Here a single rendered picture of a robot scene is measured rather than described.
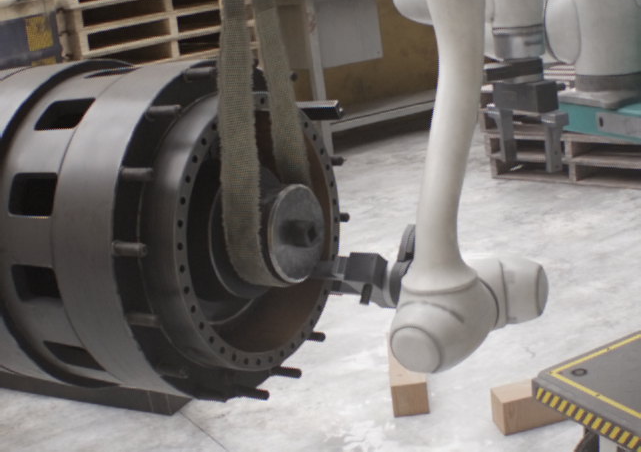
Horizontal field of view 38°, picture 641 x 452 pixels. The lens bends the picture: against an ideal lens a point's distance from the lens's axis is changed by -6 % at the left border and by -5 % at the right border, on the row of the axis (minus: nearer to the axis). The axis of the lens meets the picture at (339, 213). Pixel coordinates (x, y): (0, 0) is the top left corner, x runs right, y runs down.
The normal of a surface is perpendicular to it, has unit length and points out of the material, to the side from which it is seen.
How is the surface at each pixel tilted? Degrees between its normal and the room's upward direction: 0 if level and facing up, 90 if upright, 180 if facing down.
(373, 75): 90
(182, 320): 109
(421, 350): 99
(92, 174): 56
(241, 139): 94
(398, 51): 90
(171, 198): 61
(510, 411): 90
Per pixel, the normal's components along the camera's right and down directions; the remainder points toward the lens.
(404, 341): -0.45, 0.47
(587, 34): -0.68, 0.29
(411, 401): -0.02, 0.25
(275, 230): 0.85, 0.03
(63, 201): -0.52, -0.14
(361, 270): -0.48, -0.40
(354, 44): 0.53, 0.15
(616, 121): -0.89, 0.22
